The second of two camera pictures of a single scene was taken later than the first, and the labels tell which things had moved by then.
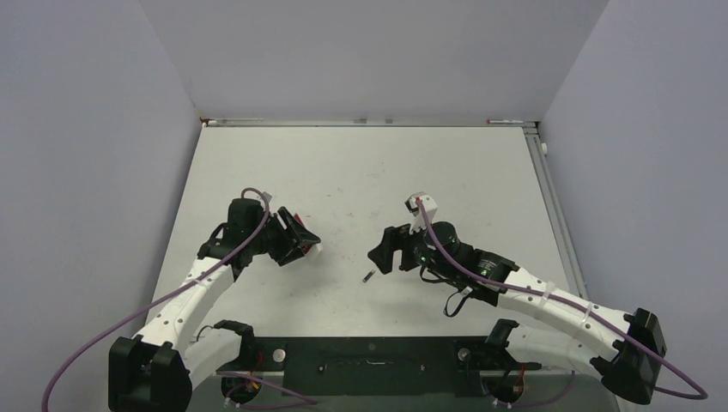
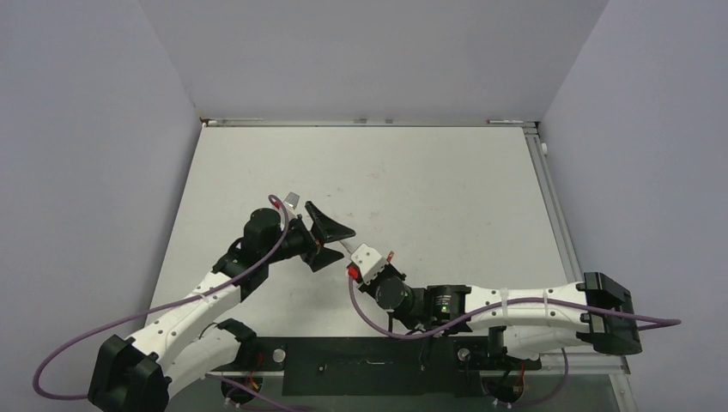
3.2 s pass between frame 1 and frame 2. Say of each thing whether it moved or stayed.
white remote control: moved
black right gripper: moved
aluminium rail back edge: stayed
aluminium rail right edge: stayed
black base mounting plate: stayed
